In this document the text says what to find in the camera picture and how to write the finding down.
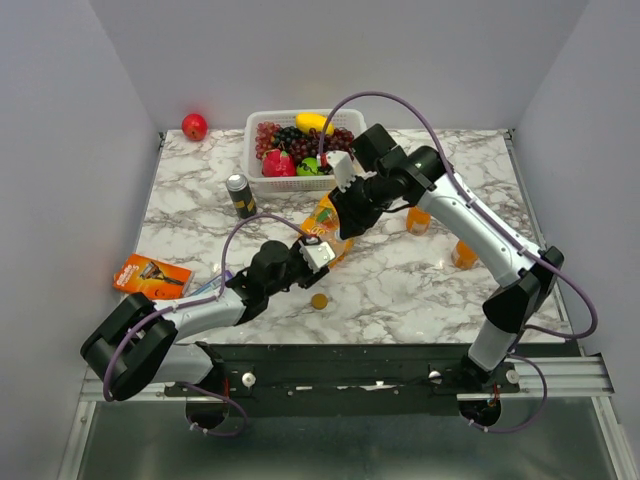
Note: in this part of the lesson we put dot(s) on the yellow mango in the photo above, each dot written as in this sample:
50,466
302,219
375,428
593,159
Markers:
313,123

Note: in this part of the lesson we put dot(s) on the black spray can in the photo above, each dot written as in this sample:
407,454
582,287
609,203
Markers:
241,196

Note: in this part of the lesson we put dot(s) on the purple candy package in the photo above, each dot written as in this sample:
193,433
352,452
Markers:
213,285

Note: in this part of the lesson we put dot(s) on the orange juice bottle right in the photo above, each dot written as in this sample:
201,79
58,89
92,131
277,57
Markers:
463,257

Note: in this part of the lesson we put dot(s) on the orange razor box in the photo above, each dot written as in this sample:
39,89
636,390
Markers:
155,279

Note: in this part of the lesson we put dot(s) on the orange mango gummy bag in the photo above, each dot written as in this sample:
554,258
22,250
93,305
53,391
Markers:
324,223

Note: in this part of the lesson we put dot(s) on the dark red grape bunch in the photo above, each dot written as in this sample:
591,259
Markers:
340,141

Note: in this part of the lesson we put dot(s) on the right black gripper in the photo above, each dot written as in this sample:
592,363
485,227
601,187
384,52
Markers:
351,222

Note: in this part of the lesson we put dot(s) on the black base frame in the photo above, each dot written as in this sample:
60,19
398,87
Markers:
341,380

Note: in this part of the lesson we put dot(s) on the brown bottle cap near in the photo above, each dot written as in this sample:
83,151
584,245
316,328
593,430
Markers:
319,301

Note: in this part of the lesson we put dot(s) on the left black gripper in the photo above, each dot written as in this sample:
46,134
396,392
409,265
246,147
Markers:
311,278

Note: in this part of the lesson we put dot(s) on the orange juice bottle back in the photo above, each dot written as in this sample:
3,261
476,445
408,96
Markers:
417,221

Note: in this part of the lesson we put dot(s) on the green lime ball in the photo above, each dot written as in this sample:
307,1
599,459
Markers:
310,167

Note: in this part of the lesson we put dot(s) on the red dragon fruit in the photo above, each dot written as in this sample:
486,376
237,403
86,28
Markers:
278,163

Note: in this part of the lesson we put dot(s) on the white plastic basket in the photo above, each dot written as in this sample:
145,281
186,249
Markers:
349,119

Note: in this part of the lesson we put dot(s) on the red apple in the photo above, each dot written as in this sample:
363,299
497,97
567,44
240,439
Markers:
194,126

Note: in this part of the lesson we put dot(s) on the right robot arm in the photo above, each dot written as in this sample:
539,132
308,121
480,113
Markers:
377,171

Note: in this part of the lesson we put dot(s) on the orange juice bottle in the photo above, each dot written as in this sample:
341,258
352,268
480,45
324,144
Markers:
417,221
463,257

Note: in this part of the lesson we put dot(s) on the dark purple grape bunch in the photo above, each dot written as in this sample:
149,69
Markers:
283,137

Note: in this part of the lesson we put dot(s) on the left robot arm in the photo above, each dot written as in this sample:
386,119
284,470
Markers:
142,341

